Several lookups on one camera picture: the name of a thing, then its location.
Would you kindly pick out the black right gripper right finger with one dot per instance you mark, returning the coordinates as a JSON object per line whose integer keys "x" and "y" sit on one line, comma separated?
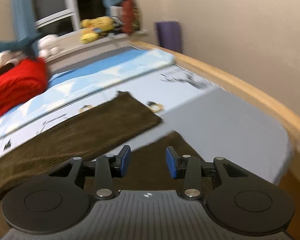
{"x": 192, "y": 170}

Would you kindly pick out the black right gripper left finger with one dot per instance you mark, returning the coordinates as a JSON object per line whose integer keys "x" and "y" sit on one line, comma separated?
{"x": 103, "y": 170}

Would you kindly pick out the olive corduroy pants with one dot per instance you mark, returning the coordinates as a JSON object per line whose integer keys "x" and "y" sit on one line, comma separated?
{"x": 89, "y": 135}

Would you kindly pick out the printed white grey bedsheet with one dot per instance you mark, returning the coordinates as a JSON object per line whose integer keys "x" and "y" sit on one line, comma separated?
{"x": 216, "y": 123}

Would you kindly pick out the light blue quilt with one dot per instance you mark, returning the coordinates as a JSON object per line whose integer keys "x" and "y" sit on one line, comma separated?
{"x": 71, "y": 85}

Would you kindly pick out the red pillow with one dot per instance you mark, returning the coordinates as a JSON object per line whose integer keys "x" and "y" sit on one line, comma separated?
{"x": 23, "y": 82}

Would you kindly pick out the white plush toy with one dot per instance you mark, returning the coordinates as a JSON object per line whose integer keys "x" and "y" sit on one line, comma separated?
{"x": 48, "y": 46}

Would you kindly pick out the purple rolled mat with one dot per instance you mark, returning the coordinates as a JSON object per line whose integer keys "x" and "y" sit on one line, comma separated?
{"x": 169, "y": 35}

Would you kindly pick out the yellow plush toy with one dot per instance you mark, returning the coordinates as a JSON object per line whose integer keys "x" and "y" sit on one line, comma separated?
{"x": 93, "y": 29}

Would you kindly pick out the teal cloth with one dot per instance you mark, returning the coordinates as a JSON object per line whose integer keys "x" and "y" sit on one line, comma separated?
{"x": 25, "y": 45}

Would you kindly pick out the blue curtain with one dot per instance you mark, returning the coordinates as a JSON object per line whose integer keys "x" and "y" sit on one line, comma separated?
{"x": 24, "y": 24}

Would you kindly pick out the wooden bed frame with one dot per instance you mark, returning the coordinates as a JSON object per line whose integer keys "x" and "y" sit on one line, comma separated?
{"x": 289, "y": 120}

